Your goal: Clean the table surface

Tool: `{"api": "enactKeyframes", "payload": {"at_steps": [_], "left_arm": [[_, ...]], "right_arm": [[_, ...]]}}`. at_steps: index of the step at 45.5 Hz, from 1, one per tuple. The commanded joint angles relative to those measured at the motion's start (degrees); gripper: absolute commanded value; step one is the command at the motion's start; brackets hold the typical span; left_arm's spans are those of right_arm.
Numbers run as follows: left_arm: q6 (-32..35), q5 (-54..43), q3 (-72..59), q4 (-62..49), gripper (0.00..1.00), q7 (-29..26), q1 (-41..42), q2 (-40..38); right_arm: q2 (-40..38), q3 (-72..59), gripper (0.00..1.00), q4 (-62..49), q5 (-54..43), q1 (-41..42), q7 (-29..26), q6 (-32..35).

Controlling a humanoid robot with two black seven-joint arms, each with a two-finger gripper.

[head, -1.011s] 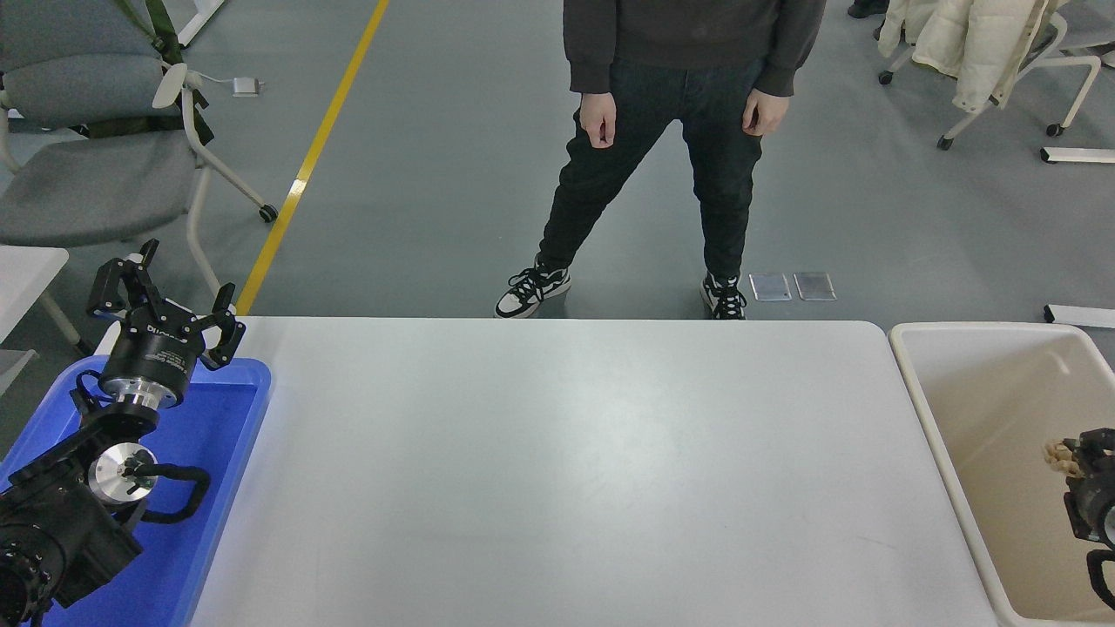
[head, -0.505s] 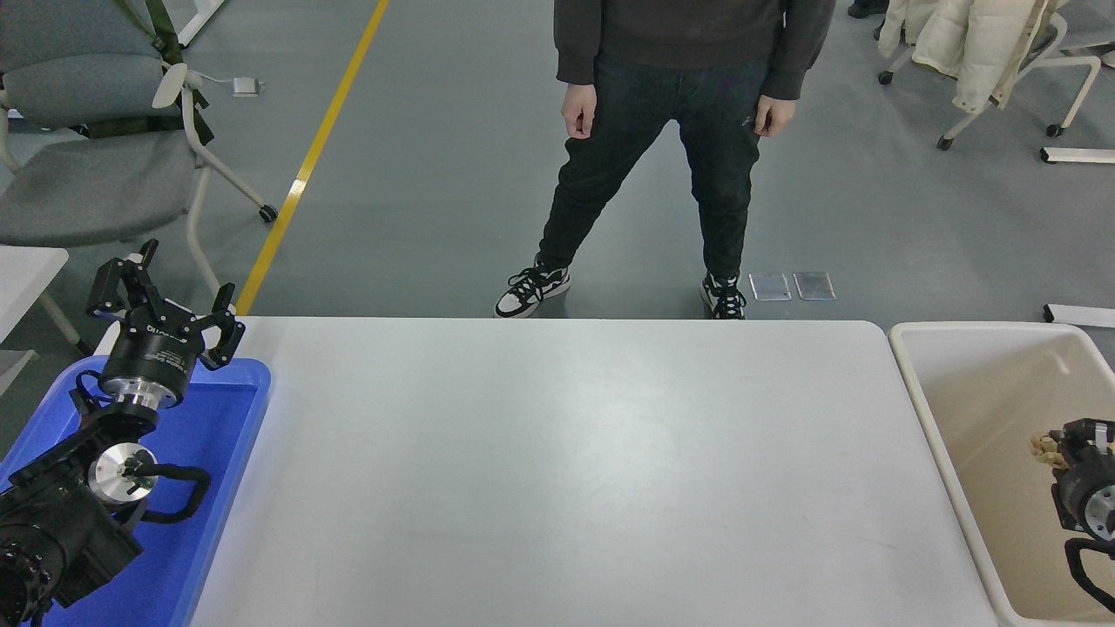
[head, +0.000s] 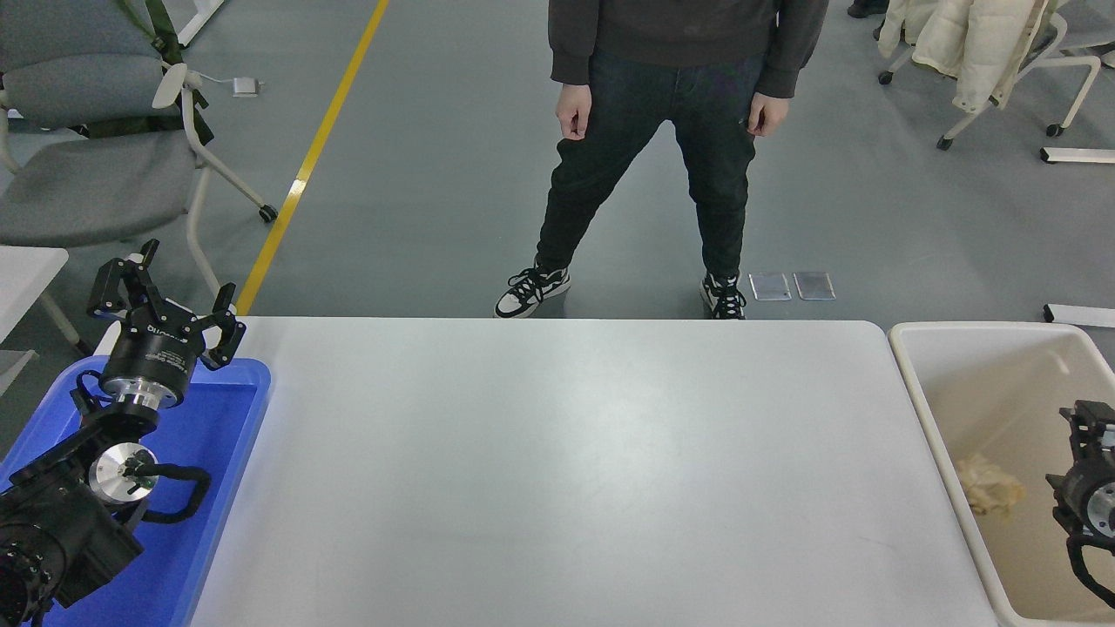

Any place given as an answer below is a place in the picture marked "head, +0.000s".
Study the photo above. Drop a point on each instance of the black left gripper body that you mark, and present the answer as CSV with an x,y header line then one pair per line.
x,y
158,357

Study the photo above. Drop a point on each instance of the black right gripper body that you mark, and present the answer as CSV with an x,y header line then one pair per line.
x,y
1073,505

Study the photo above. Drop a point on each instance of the tan paper ball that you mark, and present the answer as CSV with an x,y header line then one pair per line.
x,y
989,492

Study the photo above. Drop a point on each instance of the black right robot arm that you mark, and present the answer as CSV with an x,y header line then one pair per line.
x,y
1106,509

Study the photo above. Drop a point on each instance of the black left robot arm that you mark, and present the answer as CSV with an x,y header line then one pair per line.
x,y
52,522

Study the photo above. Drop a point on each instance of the person's right hand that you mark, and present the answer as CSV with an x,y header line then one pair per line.
x,y
575,111

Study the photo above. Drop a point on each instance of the person's left hand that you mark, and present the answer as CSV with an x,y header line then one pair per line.
x,y
769,115

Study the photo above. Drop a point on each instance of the blue plastic tray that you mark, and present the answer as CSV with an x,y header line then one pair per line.
x,y
209,453

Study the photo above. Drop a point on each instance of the large pale plastic bin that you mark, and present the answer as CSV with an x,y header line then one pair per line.
x,y
984,383

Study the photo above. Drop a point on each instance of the small white side table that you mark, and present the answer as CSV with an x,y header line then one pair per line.
x,y
26,270

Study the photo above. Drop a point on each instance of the grey office chair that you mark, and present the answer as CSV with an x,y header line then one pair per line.
x,y
87,183

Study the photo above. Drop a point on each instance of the white table foot bar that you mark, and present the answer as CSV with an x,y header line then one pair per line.
x,y
1080,315
1080,155
199,22

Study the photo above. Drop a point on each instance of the white power adapter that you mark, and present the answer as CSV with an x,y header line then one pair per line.
x,y
246,86

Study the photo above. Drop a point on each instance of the silver floor socket cover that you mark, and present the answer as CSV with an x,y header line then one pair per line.
x,y
770,287
814,286

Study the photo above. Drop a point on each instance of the white-framed office chair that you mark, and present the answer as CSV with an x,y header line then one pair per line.
x,y
1080,61

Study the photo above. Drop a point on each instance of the cream padded coat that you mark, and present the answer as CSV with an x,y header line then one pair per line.
x,y
958,43

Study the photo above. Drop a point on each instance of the person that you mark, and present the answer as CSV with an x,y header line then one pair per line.
x,y
671,113
867,7

